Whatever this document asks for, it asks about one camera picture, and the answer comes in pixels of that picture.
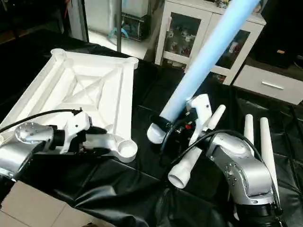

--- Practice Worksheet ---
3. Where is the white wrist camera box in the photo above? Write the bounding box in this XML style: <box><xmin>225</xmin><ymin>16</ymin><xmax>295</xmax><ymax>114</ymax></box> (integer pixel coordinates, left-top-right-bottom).
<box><xmin>61</xmin><ymin>111</ymin><xmax>93</xmax><ymax>155</ymax></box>
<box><xmin>187</xmin><ymin>93</ymin><xmax>213</xmax><ymax>143</ymax></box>

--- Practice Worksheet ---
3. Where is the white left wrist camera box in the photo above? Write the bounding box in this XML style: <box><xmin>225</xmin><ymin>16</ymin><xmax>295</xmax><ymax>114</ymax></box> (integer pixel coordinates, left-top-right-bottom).
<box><xmin>61</xmin><ymin>111</ymin><xmax>93</xmax><ymax>155</ymax></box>

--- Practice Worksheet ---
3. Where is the black speaker box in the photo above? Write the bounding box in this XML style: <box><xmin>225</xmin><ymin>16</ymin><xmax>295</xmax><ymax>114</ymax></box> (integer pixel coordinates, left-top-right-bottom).
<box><xmin>263</xmin><ymin>19</ymin><xmax>303</xmax><ymax>71</ymax></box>

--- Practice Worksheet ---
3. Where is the white glass door cabinet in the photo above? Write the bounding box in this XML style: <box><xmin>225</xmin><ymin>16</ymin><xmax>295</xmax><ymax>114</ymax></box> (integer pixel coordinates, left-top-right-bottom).
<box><xmin>155</xmin><ymin>0</ymin><xmax>266</xmax><ymax>86</ymax></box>

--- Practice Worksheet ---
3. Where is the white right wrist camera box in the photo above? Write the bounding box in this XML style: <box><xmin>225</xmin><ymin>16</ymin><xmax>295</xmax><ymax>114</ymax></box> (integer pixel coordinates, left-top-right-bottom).
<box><xmin>187</xmin><ymin>93</ymin><xmax>213</xmax><ymax>143</ymax></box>

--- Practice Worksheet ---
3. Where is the white drawer unit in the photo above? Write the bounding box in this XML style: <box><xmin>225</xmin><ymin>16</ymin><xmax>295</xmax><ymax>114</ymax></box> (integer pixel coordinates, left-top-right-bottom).
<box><xmin>232</xmin><ymin>63</ymin><xmax>303</xmax><ymax>106</ymax></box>

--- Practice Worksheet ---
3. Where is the white plastic table leg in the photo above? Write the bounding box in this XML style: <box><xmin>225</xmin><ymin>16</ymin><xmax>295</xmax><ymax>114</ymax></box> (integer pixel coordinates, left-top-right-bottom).
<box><xmin>259</xmin><ymin>117</ymin><xmax>281</xmax><ymax>201</ymax></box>
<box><xmin>168</xmin><ymin>105</ymin><xmax>227</xmax><ymax>189</ymax></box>
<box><xmin>243</xmin><ymin>113</ymin><xmax>257</xmax><ymax>157</ymax></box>
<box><xmin>146</xmin><ymin>0</ymin><xmax>261</xmax><ymax>145</ymax></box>

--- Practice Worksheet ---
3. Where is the white plastic table top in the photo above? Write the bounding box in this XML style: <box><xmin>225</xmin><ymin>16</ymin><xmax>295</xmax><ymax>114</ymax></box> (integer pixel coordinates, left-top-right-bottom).
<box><xmin>0</xmin><ymin>47</ymin><xmax>140</xmax><ymax>164</ymax></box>

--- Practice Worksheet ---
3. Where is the clear plastic storage box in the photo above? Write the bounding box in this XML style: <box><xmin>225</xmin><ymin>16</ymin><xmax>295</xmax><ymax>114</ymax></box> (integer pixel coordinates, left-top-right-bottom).
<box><xmin>120</xmin><ymin>11</ymin><xmax>152</xmax><ymax>41</ymax></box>

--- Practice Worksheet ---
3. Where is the black mat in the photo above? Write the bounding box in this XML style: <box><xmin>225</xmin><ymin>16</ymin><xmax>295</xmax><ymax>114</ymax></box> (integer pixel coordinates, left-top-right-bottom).
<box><xmin>0</xmin><ymin>30</ymin><xmax>303</xmax><ymax>227</ymax></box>

